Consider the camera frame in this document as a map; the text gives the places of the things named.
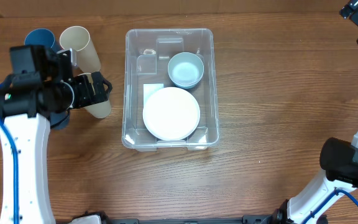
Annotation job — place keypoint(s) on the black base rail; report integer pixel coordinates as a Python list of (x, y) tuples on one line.
[(245, 219)]

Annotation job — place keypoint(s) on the blue cup lower left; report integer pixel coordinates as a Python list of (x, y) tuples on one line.
[(59, 120)]

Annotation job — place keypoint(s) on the grey bowl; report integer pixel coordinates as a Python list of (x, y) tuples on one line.
[(185, 67)]

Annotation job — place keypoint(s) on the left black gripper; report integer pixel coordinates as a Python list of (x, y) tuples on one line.
[(80, 101)]

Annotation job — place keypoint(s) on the light blue bowl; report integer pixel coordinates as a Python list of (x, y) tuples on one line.
[(186, 87)]

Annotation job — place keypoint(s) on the pink plate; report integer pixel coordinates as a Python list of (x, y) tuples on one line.
[(171, 114)]

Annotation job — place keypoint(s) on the white label in bin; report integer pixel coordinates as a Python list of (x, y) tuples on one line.
[(150, 89)]

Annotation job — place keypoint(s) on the blue cup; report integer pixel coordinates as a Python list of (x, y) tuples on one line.
[(59, 120), (44, 37)]

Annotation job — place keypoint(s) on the pink bowl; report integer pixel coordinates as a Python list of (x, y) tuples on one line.
[(185, 83)]

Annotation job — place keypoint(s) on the clear plastic storage bin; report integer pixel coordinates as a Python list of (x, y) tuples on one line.
[(148, 52)]

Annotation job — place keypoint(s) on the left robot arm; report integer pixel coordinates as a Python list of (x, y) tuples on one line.
[(41, 83)]

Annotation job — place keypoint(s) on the blue cup upper left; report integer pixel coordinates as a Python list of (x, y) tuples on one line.
[(44, 37)]

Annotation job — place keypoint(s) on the beige cup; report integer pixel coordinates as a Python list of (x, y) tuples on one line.
[(99, 110), (78, 38)]

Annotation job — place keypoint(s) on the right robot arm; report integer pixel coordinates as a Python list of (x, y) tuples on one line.
[(338, 176)]

